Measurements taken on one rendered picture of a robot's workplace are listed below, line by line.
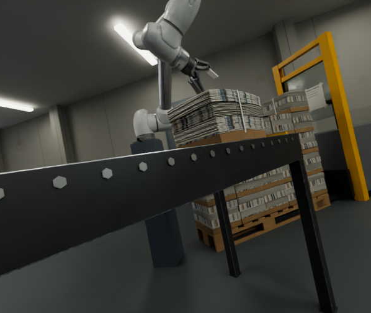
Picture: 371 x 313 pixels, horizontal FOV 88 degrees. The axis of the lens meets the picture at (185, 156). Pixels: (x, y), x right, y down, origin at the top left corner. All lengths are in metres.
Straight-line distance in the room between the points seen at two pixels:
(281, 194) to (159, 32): 1.73
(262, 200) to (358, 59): 3.55
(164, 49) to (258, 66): 3.71
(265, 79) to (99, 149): 4.24
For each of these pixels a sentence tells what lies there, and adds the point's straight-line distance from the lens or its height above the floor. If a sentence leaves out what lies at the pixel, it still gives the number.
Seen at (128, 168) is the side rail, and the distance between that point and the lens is 0.35.
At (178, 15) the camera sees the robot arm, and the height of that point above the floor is 1.33.
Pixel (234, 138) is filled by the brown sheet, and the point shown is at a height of 0.83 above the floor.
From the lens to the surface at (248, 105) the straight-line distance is 0.98.
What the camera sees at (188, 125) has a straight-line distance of 0.87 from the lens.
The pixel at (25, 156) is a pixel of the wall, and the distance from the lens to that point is 7.53.
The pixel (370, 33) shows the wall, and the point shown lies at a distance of 5.08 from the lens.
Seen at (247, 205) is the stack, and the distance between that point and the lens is 1.85.
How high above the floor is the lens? 0.77
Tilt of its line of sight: 2 degrees up
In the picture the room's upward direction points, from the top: 11 degrees counter-clockwise
